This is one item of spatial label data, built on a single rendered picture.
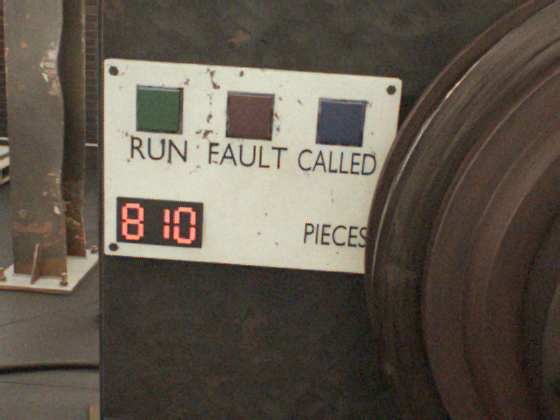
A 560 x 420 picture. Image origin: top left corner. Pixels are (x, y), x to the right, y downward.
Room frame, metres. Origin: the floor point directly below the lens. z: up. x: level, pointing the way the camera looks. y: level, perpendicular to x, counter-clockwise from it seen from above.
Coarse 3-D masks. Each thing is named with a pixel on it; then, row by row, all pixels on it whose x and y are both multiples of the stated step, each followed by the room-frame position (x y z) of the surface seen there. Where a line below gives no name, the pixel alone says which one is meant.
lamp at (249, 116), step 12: (240, 96) 0.58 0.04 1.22; (252, 96) 0.58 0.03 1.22; (240, 108) 0.58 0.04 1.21; (252, 108) 0.58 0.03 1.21; (264, 108) 0.58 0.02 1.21; (240, 120) 0.58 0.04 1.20; (252, 120) 0.58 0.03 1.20; (264, 120) 0.58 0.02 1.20; (228, 132) 0.58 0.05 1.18; (240, 132) 0.58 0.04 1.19; (252, 132) 0.58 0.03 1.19; (264, 132) 0.58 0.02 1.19
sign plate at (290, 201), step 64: (128, 64) 0.59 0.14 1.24; (192, 64) 0.60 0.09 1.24; (128, 128) 0.59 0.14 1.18; (192, 128) 0.59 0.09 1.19; (384, 128) 0.58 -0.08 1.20; (128, 192) 0.59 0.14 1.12; (192, 192) 0.59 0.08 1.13; (256, 192) 0.59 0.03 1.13; (320, 192) 0.59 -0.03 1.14; (192, 256) 0.59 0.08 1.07; (256, 256) 0.59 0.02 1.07; (320, 256) 0.59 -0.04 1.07
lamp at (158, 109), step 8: (144, 88) 0.58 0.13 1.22; (144, 96) 0.58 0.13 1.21; (152, 96) 0.58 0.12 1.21; (160, 96) 0.58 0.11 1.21; (168, 96) 0.58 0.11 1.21; (176, 96) 0.58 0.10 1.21; (144, 104) 0.58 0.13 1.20; (152, 104) 0.58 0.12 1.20; (160, 104) 0.58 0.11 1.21; (168, 104) 0.58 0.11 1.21; (176, 104) 0.58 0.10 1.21; (144, 112) 0.58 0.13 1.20; (152, 112) 0.58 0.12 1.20; (160, 112) 0.58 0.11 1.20; (168, 112) 0.58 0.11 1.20; (176, 112) 0.58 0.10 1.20; (144, 120) 0.58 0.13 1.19; (152, 120) 0.58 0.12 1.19; (160, 120) 0.58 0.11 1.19; (168, 120) 0.58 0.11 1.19; (176, 120) 0.58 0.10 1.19; (144, 128) 0.58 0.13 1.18; (152, 128) 0.58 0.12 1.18; (160, 128) 0.58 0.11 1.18; (168, 128) 0.58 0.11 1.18; (176, 128) 0.58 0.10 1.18
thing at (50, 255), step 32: (32, 0) 3.01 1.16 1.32; (64, 0) 3.31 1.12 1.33; (32, 32) 3.01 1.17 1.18; (64, 32) 3.31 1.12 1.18; (32, 64) 3.01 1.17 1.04; (64, 64) 3.31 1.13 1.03; (32, 96) 3.01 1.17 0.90; (64, 96) 3.31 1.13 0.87; (32, 128) 3.01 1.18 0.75; (64, 128) 3.31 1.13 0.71; (32, 160) 3.01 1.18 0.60; (64, 160) 3.31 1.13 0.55; (32, 192) 3.01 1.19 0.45; (64, 192) 3.31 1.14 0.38; (32, 224) 3.01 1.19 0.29; (64, 224) 3.00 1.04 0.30; (32, 256) 3.01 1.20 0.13; (64, 256) 3.00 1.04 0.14; (96, 256) 3.35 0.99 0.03; (0, 288) 2.88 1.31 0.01; (32, 288) 2.88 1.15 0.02; (64, 288) 2.89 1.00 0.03
